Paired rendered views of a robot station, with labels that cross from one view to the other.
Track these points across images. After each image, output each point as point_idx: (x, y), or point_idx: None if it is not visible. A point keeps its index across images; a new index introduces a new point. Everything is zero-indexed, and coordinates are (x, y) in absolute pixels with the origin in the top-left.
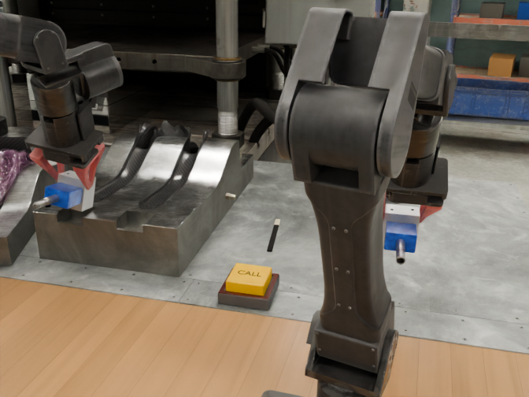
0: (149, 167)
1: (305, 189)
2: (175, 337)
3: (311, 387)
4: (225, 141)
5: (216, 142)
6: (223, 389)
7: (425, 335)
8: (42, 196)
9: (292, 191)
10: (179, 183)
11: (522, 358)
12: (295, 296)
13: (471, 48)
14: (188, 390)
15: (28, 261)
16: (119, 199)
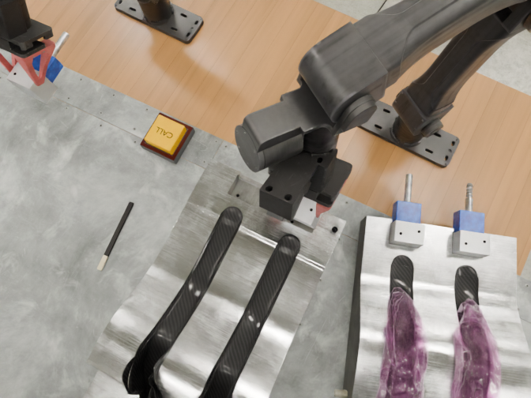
0: (223, 326)
1: None
2: (231, 102)
3: (161, 46)
4: (107, 351)
5: (122, 345)
6: (209, 53)
7: (72, 73)
8: (353, 333)
9: (49, 357)
10: (191, 288)
11: None
12: (136, 130)
13: None
14: (228, 56)
15: (347, 227)
16: (261, 241)
